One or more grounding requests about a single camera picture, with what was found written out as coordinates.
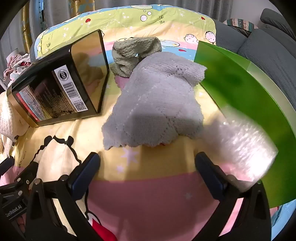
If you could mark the green box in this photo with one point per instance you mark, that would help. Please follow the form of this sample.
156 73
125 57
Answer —
242 88

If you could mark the grey knit cloth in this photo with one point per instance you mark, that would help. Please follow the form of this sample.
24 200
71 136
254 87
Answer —
157 102

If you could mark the grey curtain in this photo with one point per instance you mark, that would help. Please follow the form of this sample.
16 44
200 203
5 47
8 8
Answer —
196 5

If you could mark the cream fluffy cloth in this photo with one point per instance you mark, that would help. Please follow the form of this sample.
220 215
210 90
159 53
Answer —
245 153

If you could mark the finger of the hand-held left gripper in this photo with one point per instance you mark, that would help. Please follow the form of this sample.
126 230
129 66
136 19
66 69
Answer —
6 165
25 175

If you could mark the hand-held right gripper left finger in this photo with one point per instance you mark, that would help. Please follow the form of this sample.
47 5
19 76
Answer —
86 176

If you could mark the white quilted cloth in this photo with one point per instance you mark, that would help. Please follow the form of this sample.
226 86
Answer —
9 120

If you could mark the cartoon printed striped blanket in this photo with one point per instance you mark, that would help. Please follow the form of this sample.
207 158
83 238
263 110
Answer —
161 204

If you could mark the pile of clothes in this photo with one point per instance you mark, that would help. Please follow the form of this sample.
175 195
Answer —
16 62

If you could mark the sage green fluffy cloth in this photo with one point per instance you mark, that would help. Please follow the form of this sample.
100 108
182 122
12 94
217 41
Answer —
129 49

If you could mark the dark grey sofa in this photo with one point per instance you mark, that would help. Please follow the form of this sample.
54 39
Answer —
266 46

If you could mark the striped pillow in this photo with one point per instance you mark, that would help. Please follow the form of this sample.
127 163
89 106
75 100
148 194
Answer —
240 24

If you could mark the black gift box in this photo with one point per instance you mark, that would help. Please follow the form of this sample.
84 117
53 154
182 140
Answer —
46 88

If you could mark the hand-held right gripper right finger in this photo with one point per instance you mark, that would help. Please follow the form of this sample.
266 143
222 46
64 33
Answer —
208 176

